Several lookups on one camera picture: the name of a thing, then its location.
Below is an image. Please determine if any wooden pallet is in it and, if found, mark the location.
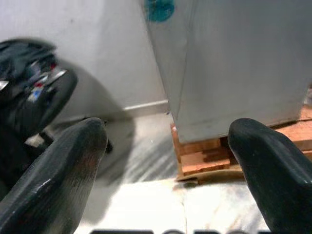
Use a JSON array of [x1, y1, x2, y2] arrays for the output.
[[170, 107, 312, 179]]

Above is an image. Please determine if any teal round sticker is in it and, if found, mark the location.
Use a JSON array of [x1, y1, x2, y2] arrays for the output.
[[143, 0, 176, 23]]

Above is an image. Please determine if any grey fridge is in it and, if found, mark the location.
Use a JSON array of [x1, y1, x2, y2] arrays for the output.
[[140, 0, 312, 144]]

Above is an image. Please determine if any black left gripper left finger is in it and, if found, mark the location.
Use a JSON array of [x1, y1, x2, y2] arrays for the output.
[[0, 117, 109, 234]]

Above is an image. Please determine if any brown cardboard piece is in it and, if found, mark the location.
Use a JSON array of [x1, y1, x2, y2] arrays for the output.
[[175, 169, 244, 185]]

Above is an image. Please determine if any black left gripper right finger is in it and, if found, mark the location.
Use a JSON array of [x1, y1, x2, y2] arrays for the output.
[[227, 117, 312, 234]]

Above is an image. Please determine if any black bag with clutter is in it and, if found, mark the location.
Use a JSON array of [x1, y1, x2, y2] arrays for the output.
[[0, 39, 78, 188]]

